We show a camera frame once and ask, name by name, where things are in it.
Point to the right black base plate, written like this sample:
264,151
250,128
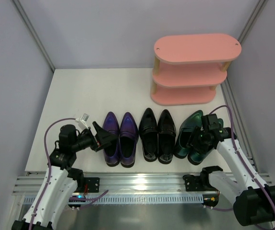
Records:
194,183

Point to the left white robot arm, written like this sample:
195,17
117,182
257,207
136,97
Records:
61,179

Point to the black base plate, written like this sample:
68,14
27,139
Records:
88,185
194,183

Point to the left aluminium frame post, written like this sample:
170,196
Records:
25,19

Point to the pink three-tier shoe shelf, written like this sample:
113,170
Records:
188,68

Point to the aluminium mounting rail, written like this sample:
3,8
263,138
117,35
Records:
115,183

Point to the black glossy shoe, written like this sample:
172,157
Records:
149,135
166,137

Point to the purple right shoe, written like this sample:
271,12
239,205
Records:
128,139

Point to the aluminium frame post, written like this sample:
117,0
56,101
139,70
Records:
25,19
259,7

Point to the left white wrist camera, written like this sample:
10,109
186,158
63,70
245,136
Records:
82,121

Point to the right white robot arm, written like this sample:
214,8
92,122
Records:
253,200

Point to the purple shoe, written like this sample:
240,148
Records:
111,153
128,139

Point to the purple left shoe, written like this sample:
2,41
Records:
111,153

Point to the slotted grey cable duct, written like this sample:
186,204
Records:
125,199

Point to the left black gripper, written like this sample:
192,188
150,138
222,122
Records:
96,140

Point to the right aluminium frame post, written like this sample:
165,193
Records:
259,7

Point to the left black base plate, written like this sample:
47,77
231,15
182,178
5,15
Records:
88,185

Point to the green metallic shoe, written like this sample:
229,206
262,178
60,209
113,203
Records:
187,127
207,123

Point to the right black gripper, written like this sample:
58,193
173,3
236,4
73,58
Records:
197,139

